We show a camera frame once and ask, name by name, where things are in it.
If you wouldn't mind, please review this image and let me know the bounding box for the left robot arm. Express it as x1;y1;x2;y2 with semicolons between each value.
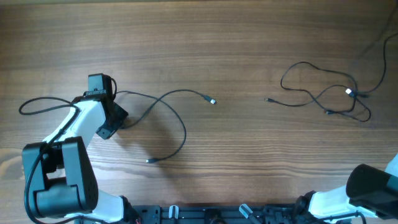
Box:
22;73;141;223

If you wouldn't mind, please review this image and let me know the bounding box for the left camera cable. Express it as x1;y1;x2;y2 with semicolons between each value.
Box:
18;96;81;224

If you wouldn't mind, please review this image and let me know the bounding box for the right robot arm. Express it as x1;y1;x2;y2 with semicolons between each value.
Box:
291;157;397;223

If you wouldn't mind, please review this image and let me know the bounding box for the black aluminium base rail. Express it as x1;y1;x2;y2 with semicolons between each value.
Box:
133;203;293;224

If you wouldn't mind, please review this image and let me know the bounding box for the thin black USB cable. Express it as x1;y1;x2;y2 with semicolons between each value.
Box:
264;30;398;123

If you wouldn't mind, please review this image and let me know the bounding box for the thick black USB cable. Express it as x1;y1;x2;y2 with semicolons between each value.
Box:
114;89;217;164

